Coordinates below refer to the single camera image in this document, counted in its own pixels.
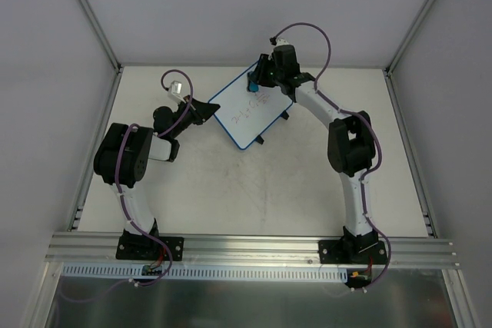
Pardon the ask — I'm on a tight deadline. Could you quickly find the blue black whiteboard eraser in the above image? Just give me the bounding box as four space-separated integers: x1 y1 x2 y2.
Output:
247 80 259 93

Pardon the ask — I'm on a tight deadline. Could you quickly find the blue framed whiteboard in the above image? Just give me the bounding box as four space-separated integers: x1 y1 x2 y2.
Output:
209 65 293 151

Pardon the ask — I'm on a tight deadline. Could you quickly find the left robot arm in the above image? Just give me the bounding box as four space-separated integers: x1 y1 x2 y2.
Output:
93 95 221 259

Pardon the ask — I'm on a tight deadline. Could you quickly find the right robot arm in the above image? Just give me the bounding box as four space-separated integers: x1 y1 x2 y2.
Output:
248 44 379 263

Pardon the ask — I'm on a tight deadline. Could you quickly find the whiteboard stand with black feet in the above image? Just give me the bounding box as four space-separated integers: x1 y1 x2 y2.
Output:
254 110 290 145

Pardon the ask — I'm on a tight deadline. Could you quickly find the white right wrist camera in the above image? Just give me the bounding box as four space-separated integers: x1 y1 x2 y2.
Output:
269 37 290 48

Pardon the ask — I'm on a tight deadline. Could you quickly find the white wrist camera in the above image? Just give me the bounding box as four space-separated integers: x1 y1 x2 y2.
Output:
269 37 290 48
168 81 185 104

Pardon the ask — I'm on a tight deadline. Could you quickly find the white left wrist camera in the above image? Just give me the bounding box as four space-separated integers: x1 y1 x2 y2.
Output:
168 81 185 104

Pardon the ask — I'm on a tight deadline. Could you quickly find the aluminium corner frame post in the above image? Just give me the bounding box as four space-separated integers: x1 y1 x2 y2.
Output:
383 0 464 75

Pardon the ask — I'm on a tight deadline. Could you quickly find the left aluminium corner post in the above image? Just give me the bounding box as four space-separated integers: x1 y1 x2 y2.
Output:
76 0 121 71

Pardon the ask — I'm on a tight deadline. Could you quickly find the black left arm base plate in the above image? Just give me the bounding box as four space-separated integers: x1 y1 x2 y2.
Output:
115 234 185 261

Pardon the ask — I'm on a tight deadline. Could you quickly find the aluminium front rail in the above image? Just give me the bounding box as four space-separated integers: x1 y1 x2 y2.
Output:
45 231 460 270

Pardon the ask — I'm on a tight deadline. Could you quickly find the white slotted cable duct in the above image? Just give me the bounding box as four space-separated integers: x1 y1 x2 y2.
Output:
61 263 348 283

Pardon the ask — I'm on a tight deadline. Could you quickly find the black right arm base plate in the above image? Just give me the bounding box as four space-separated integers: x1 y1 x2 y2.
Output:
317 239 388 265

